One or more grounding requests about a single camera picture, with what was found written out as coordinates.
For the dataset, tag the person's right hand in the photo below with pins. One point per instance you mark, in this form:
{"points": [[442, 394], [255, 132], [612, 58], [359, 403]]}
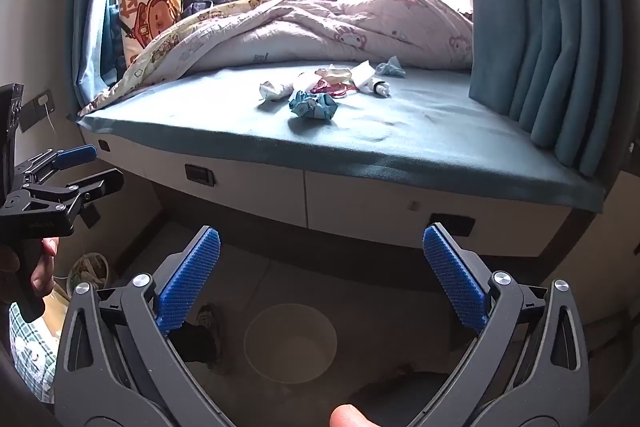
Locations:
{"points": [[347, 415]]}

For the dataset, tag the white tube with black band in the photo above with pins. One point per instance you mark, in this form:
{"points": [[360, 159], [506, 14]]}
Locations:
{"points": [[366, 81]]}

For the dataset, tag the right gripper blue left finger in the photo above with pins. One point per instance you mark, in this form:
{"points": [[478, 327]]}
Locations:
{"points": [[116, 365]]}

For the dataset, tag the drawer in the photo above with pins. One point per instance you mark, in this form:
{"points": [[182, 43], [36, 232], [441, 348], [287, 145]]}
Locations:
{"points": [[397, 214], [274, 193]]}

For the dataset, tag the teal curtain right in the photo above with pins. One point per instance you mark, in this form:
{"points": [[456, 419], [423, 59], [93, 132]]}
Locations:
{"points": [[553, 67]]}

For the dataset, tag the orange bear cartoon pillow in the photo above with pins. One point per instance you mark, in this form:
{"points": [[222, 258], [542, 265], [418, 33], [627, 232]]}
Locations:
{"points": [[141, 21]]}

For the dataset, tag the dark shoe on floor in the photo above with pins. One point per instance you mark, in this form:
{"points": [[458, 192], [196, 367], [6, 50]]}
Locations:
{"points": [[203, 341]]}

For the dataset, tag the teal curtain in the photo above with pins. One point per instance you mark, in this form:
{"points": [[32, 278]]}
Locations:
{"points": [[94, 52], [553, 67]]}

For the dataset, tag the right drawer front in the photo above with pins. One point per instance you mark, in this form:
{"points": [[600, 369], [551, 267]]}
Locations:
{"points": [[397, 214]]}

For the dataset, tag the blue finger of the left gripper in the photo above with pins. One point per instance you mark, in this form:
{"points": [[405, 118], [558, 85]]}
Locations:
{"points": [[96, 186], [73, 157]]}

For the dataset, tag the left drawer front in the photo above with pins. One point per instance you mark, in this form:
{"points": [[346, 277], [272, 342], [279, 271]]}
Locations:
{"points": [[274, 193]]}

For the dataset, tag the paper cup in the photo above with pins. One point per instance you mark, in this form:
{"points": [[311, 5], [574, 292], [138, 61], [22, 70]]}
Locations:
{"points": [[334, 75]]}

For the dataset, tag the teal curtain left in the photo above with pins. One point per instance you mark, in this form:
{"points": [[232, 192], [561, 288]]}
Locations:
{"points": [[94, 52]]}

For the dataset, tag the red snack wrapper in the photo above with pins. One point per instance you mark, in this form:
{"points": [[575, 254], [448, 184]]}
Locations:
{"points": [[336, 88]]}

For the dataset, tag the wall power socket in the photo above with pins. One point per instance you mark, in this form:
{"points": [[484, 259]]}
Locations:
{"points": [[38, 108]]}

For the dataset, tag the person's left hand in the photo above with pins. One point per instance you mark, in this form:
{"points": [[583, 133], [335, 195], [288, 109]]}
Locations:
{"points": [[42, 276]]}

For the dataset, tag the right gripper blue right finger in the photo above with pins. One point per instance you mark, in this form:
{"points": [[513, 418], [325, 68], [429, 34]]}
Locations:
{"points": [[527, 363]]}

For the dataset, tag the white paper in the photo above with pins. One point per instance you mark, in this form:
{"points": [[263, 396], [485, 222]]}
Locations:
{"points": [[275, 91]]}

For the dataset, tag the blue white wrapper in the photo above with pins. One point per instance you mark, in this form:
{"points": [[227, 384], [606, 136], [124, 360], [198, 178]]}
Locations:
{"points": [[313, 105]]}

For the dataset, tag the pink cartoon quilt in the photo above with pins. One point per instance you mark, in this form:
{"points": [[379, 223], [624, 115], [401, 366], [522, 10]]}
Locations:
{"points": [[424, 34]]}

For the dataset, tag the blue face mask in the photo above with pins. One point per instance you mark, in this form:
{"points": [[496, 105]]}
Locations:
{"points": [[390, 68]]}

